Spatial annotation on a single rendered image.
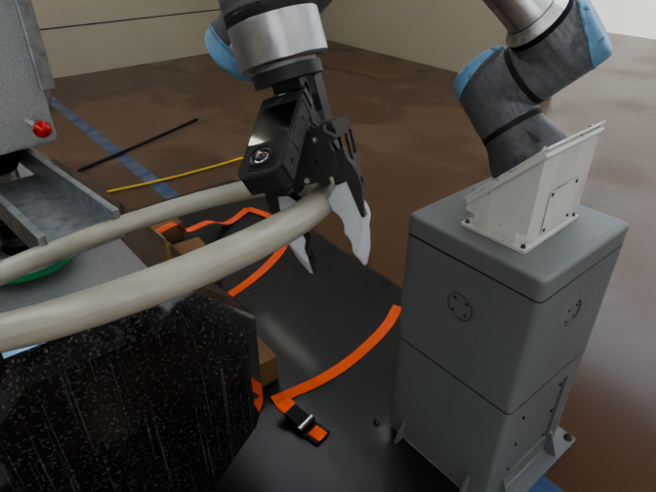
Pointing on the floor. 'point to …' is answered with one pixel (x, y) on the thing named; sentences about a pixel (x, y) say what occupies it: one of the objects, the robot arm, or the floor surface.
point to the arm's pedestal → (495, 342)
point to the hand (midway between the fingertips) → (333, 261)
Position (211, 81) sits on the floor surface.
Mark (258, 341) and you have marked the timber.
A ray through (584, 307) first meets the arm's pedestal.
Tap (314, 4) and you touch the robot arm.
